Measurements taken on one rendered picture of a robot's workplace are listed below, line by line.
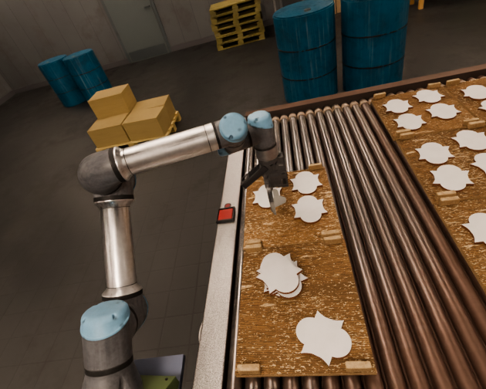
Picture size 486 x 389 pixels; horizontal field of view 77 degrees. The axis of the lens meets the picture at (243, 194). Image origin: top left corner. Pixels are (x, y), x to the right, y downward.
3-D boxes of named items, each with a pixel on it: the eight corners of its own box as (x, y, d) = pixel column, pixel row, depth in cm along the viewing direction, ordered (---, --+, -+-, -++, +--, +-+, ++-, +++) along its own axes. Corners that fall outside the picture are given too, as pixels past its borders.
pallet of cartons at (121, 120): (181, 113, 455) (164, 70, 415) (180, 140, 388) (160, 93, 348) (110, 133, 461) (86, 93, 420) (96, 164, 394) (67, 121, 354)
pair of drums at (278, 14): (280, 91, 427) (266, 9, 362) (379, 63, 418) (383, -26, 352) (295, 120, 359) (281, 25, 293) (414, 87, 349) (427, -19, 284)
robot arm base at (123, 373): (67, 422, 71) (63, 379, 71) (94, 385, 86) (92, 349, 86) (133, 413, 72) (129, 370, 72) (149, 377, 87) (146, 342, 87)
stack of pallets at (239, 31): (264, 29, 697) (258, -9, 648) (267, 38, 640) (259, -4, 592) (219, 42, 713) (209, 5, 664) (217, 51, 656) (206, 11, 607)
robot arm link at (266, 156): (254, 153, 98) (254, 141, 105) (257, 165, 101) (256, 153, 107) (277, 148, 97) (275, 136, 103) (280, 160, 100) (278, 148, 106)
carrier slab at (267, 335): (236, 377, 80) (234, 375, 79) (244, 252, 111) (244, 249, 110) (376, 374, 73) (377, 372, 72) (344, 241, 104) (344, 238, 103)
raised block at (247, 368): (238, 375, 79) (236, 371, 77) (239, 367, 80) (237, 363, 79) (261, 374, 78) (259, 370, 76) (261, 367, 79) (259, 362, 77)
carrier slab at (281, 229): (244, 252, 111) (243, 249, 110) (248, 180, 142) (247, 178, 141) (343, 240, 104) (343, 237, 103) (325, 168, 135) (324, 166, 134)
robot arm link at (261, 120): (241, 114, 97) (266, 106, 98) (248, 144, 103) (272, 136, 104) (248, 123, 91) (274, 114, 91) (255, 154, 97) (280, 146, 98)
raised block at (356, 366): (345, 373, 74) (345, 369, 72) (345, 364, 75) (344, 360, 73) (372, 372, 72) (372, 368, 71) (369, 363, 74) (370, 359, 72)
